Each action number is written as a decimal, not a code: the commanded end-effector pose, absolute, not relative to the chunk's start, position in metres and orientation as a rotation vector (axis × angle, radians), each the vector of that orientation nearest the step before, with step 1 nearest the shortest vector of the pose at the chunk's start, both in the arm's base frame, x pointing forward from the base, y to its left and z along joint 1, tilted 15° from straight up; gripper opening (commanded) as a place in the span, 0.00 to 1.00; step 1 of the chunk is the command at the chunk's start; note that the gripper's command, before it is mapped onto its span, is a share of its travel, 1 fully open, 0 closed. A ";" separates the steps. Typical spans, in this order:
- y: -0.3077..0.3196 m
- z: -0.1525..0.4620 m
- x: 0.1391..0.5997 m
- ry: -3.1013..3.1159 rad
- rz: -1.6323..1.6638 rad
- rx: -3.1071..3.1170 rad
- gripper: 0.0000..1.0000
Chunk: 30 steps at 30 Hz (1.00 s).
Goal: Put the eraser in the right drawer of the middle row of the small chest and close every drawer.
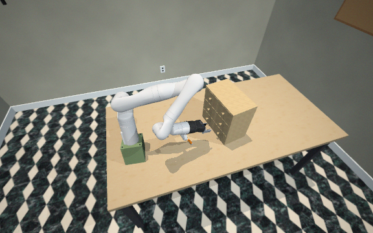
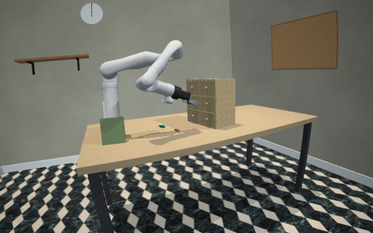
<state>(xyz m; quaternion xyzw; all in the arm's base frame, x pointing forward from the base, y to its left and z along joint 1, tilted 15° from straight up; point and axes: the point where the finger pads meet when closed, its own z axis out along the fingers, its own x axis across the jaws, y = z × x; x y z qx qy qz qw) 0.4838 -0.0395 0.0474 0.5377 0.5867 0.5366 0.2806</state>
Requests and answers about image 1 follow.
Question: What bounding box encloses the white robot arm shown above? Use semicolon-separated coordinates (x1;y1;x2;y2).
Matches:
111;74;204;146

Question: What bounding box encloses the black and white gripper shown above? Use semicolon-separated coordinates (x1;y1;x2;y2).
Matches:
180;120;211;140

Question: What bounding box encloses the small wooden chest of drawers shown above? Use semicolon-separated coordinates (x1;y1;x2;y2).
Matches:
205;79;258;145

